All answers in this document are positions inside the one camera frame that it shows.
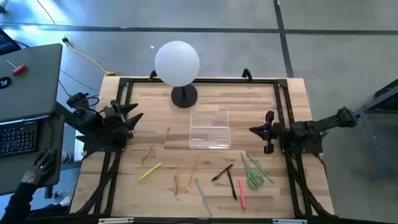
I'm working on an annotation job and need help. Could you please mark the white globe lamp black stand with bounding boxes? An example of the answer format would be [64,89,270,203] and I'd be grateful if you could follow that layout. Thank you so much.
[154,40,201,109]

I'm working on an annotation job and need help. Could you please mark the green scissors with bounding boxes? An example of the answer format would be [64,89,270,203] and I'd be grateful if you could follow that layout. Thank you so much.
[239,152,265,191]

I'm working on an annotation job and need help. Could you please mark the teal green pencil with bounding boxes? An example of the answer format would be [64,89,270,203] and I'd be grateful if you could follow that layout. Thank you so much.
[246,152,275,184]

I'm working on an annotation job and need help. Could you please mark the white cup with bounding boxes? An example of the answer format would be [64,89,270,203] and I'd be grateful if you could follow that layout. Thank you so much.
[60,149,73,165]

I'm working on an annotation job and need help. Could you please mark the yellow cable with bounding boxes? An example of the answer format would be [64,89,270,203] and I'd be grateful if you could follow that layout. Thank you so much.
[35,0,115,77]

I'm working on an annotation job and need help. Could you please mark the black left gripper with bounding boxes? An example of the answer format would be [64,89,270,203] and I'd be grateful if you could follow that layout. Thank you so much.
[102,99,145,140]

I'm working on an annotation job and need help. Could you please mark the dark grey side desk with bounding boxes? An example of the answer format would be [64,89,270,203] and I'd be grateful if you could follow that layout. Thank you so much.
[0,114,65,196]

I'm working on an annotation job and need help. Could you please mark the blue pencil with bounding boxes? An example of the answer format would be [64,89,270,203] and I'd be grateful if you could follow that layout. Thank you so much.
[194,178,214,218]

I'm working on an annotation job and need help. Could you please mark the silver frame bracket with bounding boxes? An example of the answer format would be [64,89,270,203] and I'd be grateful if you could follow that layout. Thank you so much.
[98,217,134,224]
[272,218,308,224]

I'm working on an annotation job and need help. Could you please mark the black keyboard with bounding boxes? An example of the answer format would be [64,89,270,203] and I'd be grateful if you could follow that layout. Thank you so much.
[0,119,40,157]

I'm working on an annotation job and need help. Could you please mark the black aluminium table frame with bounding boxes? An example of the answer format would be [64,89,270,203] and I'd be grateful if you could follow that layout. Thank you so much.
[70,77,335,218]

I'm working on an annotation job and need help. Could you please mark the black pen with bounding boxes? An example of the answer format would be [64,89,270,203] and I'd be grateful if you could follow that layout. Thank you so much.
[226,170,238,201]
[211,163,234,182]

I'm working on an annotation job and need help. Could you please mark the orange wooden pencil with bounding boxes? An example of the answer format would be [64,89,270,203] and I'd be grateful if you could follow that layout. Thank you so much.
[175,166,181,201]
[186,157,199,194]

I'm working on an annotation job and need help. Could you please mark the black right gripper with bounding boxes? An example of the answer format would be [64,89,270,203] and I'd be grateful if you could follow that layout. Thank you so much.
[249,110,292,156]

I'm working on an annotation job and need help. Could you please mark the person's gloved hand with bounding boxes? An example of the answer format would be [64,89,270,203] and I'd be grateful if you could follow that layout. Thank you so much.
[21,148,57,187]

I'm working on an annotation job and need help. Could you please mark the yellow highlighter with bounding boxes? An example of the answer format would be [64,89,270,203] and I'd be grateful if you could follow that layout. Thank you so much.
[139,162,164,182]

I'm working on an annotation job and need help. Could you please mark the clear plastic supply box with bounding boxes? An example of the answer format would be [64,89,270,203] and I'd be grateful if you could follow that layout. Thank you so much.
[188,107,231,151]

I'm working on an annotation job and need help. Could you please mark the person's forearm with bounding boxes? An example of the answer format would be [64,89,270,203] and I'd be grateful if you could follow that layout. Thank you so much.
[0,182,38,223]

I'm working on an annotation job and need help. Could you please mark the olive crayon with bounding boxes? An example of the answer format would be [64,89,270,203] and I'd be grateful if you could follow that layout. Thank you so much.
[141,145,154,162]

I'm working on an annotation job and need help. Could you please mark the blue-grey metal cart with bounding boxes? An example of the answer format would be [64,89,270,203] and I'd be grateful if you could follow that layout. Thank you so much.
[353,79,398,183]

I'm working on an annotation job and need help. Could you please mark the thin black floor cable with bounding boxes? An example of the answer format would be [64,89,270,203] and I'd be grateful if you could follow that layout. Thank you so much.
[58,68,100,108]

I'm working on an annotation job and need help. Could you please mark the pink highlighter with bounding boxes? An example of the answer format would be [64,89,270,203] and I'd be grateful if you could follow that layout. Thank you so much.
[238,178,247,210]

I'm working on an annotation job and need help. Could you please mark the red-handled screwdriver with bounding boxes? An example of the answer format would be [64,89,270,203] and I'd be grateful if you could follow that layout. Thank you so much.
[6,59,27,76]

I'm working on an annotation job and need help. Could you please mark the black tablet screen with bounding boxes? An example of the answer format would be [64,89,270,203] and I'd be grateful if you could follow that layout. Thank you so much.
[0,27,22,56]

